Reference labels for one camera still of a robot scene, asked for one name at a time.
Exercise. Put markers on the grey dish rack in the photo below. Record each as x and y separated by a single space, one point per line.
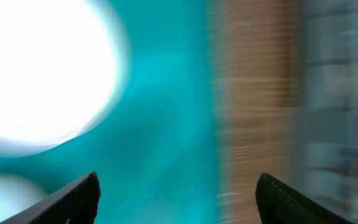
326 149

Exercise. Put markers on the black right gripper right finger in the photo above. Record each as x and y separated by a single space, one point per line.
278 203

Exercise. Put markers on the large white plate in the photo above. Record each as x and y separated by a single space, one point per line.
63 69

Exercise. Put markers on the grey bowl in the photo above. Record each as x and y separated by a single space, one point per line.
17 194

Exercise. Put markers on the teal plastic tray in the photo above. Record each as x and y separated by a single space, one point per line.
155 153

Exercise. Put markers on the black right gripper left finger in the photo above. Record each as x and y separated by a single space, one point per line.
75 203

